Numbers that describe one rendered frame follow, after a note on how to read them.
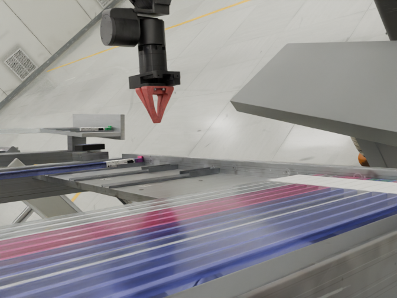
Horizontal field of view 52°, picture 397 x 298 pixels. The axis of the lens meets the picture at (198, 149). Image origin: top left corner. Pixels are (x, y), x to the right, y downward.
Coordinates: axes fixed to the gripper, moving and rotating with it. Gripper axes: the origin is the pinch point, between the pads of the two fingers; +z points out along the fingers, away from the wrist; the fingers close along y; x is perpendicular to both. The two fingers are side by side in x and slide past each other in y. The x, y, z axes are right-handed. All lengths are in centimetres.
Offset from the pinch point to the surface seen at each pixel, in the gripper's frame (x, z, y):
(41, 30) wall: 240, -194, -749
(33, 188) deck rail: -23.1, 11.6, -8.0
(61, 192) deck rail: -18.0, 13.2, -8.1
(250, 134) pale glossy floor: 104, 9, -73
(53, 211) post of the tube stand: -10.0, 22.5, -36.9
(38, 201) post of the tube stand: -13.5, 19.2, -36.9
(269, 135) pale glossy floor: 104, 10, -61
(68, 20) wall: 296, -219, -750
